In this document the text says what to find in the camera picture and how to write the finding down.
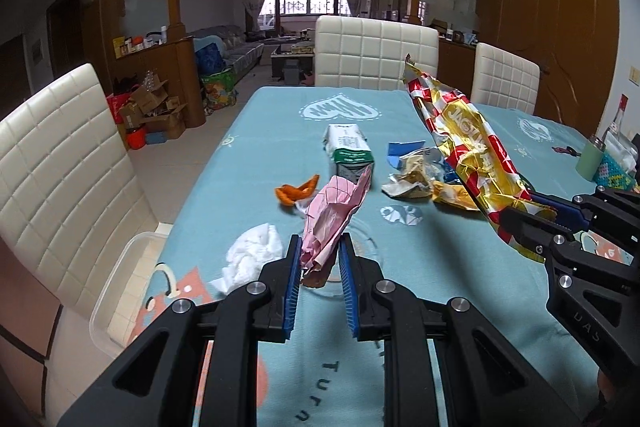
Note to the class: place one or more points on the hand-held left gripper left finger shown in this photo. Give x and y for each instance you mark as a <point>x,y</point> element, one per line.
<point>295,287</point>

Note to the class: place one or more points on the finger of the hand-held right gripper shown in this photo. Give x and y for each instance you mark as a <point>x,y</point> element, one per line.
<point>560,209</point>
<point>525,227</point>

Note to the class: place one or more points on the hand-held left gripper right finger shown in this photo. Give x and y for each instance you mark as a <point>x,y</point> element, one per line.
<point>347,287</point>

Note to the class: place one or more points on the pink paper wrapper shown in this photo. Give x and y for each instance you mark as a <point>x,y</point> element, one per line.
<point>330,212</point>

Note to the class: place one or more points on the orange peel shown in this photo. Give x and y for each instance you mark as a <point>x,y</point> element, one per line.
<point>290,194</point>

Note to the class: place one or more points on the red gold foil snack bag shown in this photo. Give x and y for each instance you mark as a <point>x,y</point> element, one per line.
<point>470,132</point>

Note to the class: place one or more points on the blue paper scrap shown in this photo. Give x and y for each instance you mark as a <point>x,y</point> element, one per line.
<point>397,152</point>

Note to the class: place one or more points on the clear plastic bin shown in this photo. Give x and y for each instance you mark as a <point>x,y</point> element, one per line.
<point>130,257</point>

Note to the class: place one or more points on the white crumpled tissue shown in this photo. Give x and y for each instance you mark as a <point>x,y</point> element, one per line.
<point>252,252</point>

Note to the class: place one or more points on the green cup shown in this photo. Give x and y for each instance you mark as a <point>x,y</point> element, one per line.
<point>590,162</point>

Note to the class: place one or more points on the small dark red object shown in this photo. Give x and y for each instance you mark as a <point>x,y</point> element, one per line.
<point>565,150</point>

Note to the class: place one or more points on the patterned tissue box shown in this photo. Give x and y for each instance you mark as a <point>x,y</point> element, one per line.
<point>612,172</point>

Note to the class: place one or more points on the gold foil wrapper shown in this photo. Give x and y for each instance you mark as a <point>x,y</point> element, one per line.
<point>452,196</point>

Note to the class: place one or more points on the clear bottle with red label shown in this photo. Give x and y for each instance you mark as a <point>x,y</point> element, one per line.
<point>617,122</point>

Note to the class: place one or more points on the crumpled beige wrapper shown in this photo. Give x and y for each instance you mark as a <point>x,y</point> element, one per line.
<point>412,177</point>

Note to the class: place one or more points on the green white carton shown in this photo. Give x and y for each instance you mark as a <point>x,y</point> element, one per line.
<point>347,147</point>

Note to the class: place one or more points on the cream quilted chair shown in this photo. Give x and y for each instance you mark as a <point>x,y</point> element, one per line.
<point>375,52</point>
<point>60,167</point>
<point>505,77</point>

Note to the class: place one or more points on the teal printed tablecloth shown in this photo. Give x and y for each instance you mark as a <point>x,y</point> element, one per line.
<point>280,142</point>

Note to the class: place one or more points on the wooden double door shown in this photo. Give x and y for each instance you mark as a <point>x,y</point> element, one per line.
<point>550,32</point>

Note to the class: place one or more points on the colourful printed bag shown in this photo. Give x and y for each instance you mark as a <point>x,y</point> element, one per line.
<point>219,92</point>

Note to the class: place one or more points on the grey waste bin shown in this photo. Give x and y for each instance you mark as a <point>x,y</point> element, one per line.
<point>291,72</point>

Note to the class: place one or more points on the red bucket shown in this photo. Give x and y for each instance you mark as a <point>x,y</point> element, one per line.
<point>136,138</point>

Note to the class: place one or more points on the pile of cardboard boxes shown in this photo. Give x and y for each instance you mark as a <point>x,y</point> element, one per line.
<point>155,107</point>

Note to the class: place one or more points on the coffee table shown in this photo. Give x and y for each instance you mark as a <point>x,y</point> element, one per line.
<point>292,57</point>

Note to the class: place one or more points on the grey sofa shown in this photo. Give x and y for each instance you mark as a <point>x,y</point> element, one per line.
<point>240,52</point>

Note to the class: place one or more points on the blue bag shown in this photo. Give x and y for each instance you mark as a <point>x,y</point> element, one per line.
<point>209,57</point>

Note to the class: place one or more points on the brown refrigerator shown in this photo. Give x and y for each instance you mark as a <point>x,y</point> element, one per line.
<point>25,302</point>

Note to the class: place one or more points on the standing air conditioner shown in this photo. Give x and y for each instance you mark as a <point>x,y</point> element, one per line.
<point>366,3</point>

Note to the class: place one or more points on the wooden half wall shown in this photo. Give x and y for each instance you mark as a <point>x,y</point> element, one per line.
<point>175,67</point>

